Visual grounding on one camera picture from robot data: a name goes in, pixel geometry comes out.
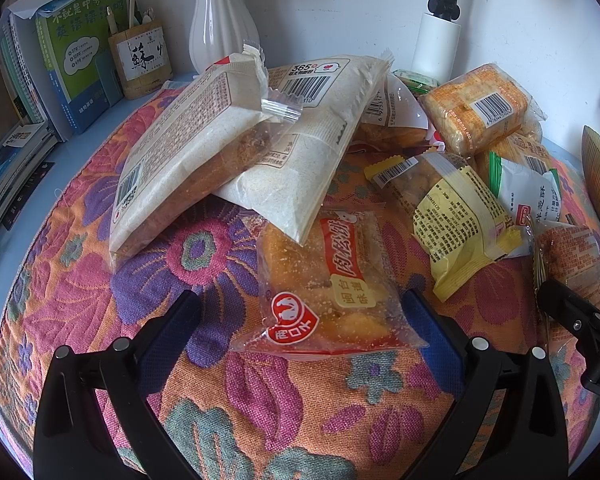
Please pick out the floral woven cloth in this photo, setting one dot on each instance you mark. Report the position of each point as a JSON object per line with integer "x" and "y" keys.
{"x": 190, "y": 400}

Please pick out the spiral bound notebooks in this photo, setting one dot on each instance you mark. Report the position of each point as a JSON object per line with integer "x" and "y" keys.
{"x": 17, "y": 70}

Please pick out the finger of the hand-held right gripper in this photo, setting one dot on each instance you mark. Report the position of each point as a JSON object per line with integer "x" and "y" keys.
{"x": 572, "y": 307}

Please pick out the orange cake packet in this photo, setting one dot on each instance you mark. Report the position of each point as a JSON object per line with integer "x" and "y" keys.
{"x": 530, "y": 152}
{"x": 475, "y": 110}

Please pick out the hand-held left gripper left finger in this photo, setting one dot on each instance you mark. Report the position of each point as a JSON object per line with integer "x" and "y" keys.
{"x": 172, "y": 332}

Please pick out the clear bread packet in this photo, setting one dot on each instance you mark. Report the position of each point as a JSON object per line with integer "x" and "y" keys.
{"x": 392, "y": 115}

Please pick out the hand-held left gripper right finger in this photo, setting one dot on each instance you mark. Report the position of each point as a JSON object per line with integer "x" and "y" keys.
{"x": 432, "y": 332}

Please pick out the yellow snack packet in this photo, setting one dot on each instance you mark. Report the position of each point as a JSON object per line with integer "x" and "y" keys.
{"x": 455, "y": 215}

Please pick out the flat stack of books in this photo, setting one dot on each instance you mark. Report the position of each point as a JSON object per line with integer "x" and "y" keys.
{"x": 10, "y": 170}

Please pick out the small green packet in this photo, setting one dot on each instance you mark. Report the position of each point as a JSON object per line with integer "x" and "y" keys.
{"x": 416, "y": 80}

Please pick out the white ribbed vase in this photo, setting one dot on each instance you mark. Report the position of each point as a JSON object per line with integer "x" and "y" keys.
{"x": 220, "y": 25}

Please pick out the large beige bread packet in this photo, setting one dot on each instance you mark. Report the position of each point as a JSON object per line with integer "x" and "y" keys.
{"x": 310, "y": 140}
{"x": 180, "y": 160}

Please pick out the pale carving tools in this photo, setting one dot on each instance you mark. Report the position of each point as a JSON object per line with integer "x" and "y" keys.
{"x": 130, "y": 15}

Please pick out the orange printed snack packet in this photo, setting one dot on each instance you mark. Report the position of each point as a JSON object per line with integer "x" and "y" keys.
{"x": 572, "y": 255}

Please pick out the red label bread packet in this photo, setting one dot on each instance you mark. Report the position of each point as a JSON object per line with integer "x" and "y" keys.
{"x": 325, "y": 285}

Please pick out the white cylindrical lamp stand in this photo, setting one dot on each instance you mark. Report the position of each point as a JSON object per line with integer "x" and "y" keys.
{"x": 437, "y": 35}

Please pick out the green and white snack packet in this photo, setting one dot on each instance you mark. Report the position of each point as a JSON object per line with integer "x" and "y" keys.
{"x": 527, "y": 192}

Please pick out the bamboo pen holder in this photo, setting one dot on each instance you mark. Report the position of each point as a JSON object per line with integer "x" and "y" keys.
{"x": 140, "y": 62}

